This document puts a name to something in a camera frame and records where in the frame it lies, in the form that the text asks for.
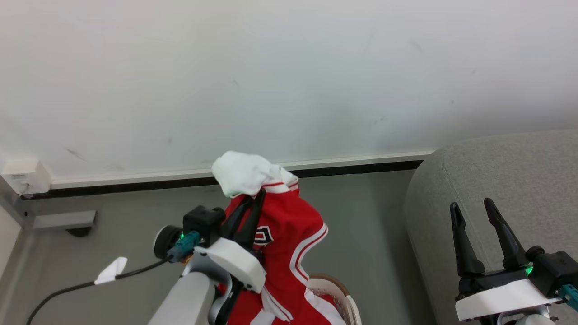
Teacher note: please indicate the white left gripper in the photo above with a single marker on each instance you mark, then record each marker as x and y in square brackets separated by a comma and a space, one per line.
[237, 264]

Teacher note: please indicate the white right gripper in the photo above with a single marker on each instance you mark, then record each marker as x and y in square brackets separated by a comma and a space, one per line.
[501, 298]

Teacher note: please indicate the red basketball jersey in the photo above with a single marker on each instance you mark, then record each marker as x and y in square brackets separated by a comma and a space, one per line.
[289, 225]

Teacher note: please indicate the white cloth garment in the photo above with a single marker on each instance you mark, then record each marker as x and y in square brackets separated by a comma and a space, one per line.
[244, 174]

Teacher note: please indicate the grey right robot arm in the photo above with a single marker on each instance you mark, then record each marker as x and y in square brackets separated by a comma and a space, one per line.
[533, 320]

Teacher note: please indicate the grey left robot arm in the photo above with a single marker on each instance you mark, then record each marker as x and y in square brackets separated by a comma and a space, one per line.
[185, 298]

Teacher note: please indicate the white perforated laundry basket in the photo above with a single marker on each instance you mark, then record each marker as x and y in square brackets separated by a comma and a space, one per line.
[336, 289]

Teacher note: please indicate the grey fabric sofa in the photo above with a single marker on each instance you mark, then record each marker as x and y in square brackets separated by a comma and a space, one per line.
[496, 171]

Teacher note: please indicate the white and black baseboard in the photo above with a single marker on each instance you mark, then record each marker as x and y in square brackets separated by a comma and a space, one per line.
[361, 163]

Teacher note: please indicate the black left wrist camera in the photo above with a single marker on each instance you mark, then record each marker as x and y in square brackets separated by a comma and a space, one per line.
[203, 221]

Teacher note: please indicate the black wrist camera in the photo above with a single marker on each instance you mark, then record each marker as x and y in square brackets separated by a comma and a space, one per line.
[560, 271]
[203, 221]

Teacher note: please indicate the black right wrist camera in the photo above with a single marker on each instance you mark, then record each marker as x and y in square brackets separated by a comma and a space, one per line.
[560, 271]

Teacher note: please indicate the white wall socket box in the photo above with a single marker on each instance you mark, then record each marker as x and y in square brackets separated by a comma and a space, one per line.
[25, 174]

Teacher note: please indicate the grey metal door frame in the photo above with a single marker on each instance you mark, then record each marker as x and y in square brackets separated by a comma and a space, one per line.
[13, 201]

